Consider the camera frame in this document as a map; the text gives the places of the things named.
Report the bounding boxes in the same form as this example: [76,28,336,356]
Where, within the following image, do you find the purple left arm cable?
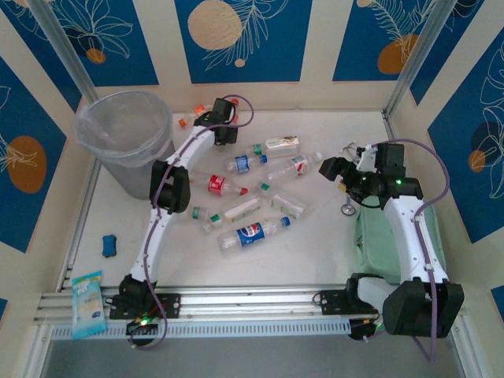
[128,93,255,352]

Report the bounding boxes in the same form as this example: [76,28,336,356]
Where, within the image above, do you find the clear plastic bin liner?
[72,90,174,169]

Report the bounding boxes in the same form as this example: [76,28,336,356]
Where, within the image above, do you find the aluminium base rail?
[33,285,469,322]

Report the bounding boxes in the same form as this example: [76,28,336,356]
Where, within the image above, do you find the clear bottle blue label cap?
[224,154,269,175]

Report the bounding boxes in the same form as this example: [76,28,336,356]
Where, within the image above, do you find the clear bottle white crane label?
[244,135,301,158]

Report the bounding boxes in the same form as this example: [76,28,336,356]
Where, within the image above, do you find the clear plastic trash bin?
[72,90,176,200]

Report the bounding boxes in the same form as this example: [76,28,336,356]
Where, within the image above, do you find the grey slotted cable duct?
[50,318,351,340]

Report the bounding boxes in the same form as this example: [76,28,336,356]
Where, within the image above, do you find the clear bottle green striped label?
[258,180,309,220]

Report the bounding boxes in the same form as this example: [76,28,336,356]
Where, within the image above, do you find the mint green pouch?
[354,202,448,284]

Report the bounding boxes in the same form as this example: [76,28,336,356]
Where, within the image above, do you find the clear bottle red white label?
[264,151,324,183]

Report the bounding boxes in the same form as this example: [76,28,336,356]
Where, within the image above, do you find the wet wipes packet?
[71,270,108,340]

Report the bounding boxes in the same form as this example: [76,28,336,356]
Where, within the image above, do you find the cola bottle red label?
[191,174,250,198]

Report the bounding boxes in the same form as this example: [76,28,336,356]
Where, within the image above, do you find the black controller board green light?
[125,317,159,336]
[348,317,385,343]

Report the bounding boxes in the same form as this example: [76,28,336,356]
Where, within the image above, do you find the aluminium frame post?
[27,0,99,104]
[384,0,461,119]

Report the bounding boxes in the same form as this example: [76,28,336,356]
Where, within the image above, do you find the clear bottle cream white label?
[202,196,263,234]

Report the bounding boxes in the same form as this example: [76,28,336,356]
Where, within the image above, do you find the pepsi bottle blue label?
[218,217,293,258]

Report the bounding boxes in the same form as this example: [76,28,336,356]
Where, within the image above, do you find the aluminium table side rail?
[380,110,399,145]
[57,159,102,295]

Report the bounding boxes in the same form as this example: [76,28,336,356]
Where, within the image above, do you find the blue whiteboard eraser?
[101,234,118,259]

